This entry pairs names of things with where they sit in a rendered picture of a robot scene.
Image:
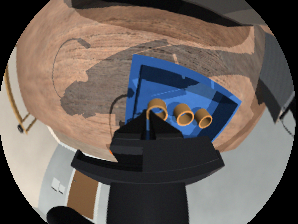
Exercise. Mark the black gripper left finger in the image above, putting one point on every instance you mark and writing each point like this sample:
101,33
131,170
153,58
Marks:
133,129

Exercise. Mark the blue open box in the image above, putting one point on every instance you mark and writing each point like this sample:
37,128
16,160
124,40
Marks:
164,80

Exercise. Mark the bronze bushing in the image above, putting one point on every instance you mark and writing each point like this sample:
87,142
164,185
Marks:
185,119
158,103
203,118

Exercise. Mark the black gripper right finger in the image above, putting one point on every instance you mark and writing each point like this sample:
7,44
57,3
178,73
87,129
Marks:
162,130

